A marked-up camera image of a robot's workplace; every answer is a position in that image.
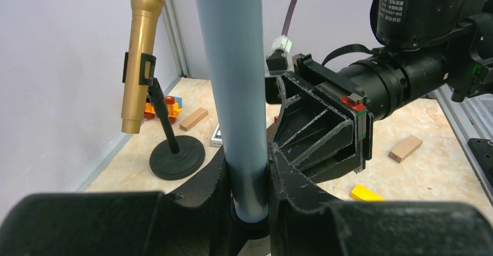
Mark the wooden block near back wall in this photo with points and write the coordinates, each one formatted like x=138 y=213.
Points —
x=193 y=119

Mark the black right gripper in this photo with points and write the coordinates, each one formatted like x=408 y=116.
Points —
x=324 y=128

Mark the blue playing card box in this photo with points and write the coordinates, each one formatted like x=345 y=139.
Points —
x=216 y=138

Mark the wooden block front right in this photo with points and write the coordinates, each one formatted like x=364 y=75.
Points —
x=405 y=148

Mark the yellow toy brick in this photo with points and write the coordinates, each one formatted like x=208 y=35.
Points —
x=361 y=193

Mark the gold microphone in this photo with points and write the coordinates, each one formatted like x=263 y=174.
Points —
x=145 y=16

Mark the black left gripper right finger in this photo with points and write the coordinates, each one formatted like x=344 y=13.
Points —
x=306 y=220

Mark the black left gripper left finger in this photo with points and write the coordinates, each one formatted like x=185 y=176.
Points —
x=194 y=219

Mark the black stand for gold microphone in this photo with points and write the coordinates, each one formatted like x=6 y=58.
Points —
x=177 y=156

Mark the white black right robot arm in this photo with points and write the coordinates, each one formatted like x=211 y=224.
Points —
x=424 y=44

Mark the light blue music stand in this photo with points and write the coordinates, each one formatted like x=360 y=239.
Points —
x=232 y=33

